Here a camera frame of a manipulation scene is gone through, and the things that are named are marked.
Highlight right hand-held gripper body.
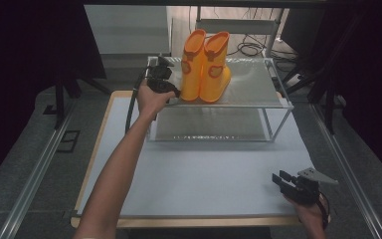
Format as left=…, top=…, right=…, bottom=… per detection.
left=284, top=166, right=340, bottom=206

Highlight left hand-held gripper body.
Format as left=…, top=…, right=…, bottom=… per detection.
left=146, top=55, right=176, bottom=93

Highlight yellow duck rain boot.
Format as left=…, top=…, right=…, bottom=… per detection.
left=199, top=31, right=233, bottom=104
left=179, top=28, right=208, bottom=102

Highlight two-tier metal shoe rack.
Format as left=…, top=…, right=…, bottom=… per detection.
left=137, top=56, right=294, bottom=143

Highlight person's left hand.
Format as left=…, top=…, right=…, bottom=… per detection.
left=136, top=79, right=177, bottom=120

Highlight person's right hand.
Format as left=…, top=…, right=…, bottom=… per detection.
left=284, top=194, right=328, bottom=230

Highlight white cabinet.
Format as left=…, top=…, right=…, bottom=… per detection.
left=84, top=4, right=174, bottom=56

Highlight white table mat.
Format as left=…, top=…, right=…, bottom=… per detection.
left=76, top=96, right=314, bottom=219

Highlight black stand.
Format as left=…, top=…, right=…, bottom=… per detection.
left=53, top=64, right=111, bottom=131
left=283, top=49, right=347, bottom=135

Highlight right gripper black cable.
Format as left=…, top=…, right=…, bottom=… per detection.
left=315, top=192, right=332, bottom=231

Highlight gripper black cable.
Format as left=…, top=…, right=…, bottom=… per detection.
left=124, top=68, right=151, bottom=134
left=315, top=192, right=332, bottom=231

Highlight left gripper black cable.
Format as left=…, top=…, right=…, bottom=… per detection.
left=124, top=68, right=151, bottom=134

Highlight aluminium rail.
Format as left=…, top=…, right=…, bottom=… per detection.
left=310, top=103, right=382, bottom=239
left=0, top=99, right=78, bottom=239

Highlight black floor cables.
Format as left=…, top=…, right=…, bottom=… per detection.
left=188, top=6, right=300, bottom=68

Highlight grey metal stand frame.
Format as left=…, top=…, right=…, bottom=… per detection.
left=194, top=5, right=286, bottom=60

